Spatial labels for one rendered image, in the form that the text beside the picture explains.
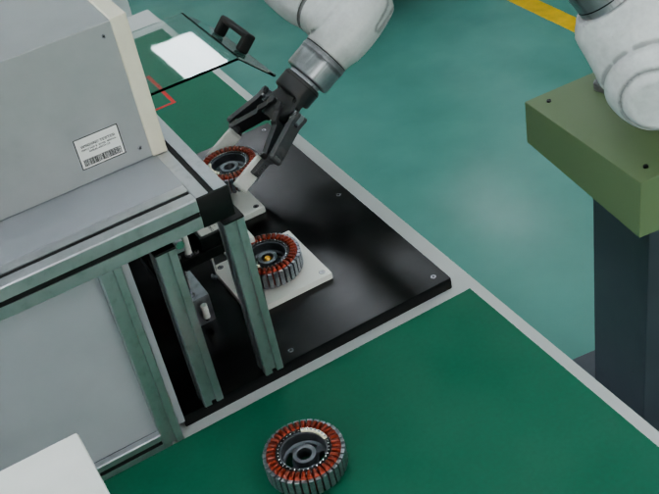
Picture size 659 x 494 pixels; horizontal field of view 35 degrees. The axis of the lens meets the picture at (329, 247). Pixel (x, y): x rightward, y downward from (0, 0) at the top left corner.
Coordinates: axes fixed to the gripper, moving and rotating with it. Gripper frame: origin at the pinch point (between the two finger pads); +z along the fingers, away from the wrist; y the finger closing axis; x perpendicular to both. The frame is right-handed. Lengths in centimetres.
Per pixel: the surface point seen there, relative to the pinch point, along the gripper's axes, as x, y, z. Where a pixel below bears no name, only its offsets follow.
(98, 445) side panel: 19, -45, 39
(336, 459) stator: 4, -66, 17
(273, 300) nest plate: -0.3, -31.5, 10.5
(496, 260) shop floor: -111, 33, -22
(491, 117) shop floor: -134, 93, -60
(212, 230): 14.2, -26.8, 7.7
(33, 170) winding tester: 46, -33, 14
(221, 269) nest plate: 1.4, -18.5, 13.3
